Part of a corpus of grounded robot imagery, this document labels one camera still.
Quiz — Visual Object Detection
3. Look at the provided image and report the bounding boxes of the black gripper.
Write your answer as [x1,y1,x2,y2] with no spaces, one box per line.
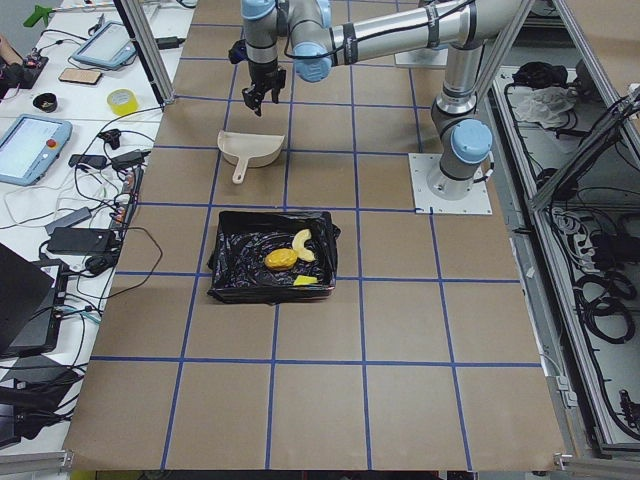
[229,39,286,117]

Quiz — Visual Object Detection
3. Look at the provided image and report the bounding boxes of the beige plastic dustpan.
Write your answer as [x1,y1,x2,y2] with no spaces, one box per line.
[217,130,285,185]

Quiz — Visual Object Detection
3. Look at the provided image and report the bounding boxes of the toy croissant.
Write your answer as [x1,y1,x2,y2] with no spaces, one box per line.
[292,229,316,262]

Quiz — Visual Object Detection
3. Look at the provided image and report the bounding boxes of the yellow bread roll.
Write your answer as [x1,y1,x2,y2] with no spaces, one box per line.
[264,248,298,271]

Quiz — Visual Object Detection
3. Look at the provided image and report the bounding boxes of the yellow sponge piece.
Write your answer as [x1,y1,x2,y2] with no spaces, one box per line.
[293,275,318,286]

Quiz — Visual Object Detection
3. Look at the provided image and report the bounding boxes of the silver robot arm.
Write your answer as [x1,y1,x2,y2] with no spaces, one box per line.
[229,1,526,183]

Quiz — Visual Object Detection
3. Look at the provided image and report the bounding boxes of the black lined trash bin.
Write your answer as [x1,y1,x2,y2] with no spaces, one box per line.
[208,211,340,304]

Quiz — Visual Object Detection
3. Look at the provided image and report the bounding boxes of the yellow tape roll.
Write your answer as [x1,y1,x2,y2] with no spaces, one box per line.
[107,88,139,116]

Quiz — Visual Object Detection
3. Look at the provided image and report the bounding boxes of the black webcam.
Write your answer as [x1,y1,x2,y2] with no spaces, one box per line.
[97,128,122,150]

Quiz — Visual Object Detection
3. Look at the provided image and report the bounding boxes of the far teach pendant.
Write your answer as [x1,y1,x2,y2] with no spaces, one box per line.
[71,21,136,70]

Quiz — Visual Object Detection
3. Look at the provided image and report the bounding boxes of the teach pendant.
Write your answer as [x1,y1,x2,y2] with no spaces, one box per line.
[1,114,73,186]
[71,21,136,70]

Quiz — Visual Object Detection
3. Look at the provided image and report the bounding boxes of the brown phone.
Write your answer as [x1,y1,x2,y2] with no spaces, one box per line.
[58,68,102,85]

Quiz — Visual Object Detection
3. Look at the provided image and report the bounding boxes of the small black bowl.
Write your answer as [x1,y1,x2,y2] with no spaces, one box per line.
[32,92,58,113]

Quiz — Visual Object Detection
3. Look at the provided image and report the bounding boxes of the near teach pendant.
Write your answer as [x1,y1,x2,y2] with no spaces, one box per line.
[1,114,73,186]

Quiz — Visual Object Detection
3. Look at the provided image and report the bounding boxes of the black power adapter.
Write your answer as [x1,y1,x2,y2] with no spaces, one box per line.
[47,227,116,255]

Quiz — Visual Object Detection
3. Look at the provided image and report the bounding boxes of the white crumpled cloth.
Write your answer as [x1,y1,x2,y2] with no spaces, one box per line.
[514,86,577,129]

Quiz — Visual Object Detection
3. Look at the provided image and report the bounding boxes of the black laptop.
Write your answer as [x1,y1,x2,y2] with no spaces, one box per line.
[1,246,69,359]

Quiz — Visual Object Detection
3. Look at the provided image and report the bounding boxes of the aluminium frame post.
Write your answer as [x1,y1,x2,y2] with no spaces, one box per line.
[114,0,175,107]

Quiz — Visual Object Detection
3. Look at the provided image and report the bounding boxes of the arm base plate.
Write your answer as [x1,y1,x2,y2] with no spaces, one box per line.
[394,46,448,70]
[408,153,492,216]

